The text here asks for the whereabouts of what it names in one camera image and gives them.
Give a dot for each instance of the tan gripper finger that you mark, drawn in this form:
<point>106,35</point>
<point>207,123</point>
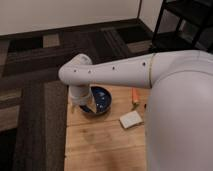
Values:
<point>92,106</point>

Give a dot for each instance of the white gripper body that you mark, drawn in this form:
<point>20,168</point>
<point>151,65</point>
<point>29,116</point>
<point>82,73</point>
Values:
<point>80,95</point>

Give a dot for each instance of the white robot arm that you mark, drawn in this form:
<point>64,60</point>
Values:
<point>179,112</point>

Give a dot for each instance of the dark blue ceramic bowl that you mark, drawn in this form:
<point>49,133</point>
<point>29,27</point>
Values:
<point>102,98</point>

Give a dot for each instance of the white sponge block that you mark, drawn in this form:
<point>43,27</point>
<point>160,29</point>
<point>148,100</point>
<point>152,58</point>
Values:
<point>130,119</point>

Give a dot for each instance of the orange carrot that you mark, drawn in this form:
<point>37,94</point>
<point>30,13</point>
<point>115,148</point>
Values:
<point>135,98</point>

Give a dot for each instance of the black metal shelf rack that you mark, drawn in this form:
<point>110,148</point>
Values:
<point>184,25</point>

